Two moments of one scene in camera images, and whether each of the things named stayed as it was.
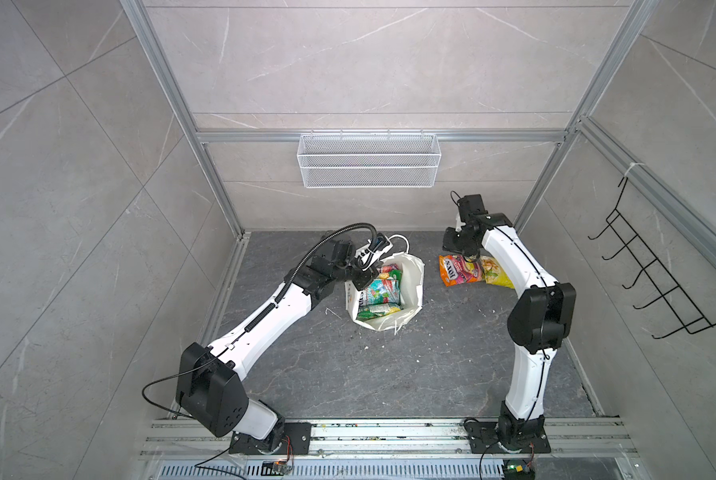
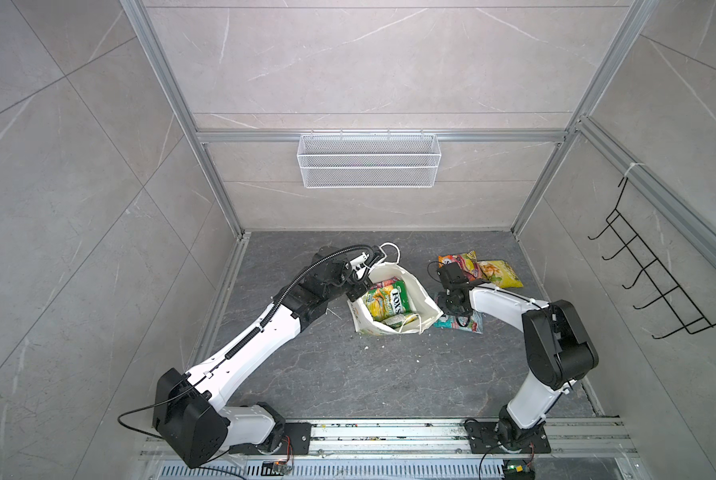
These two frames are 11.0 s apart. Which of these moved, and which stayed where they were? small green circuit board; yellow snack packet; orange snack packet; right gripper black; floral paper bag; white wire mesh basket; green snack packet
Moved: floral paper bag; green snack packet; right gripper black
Stayed: yellow snack packet; small green circuit board; orange snack packet; white wire mesh basket
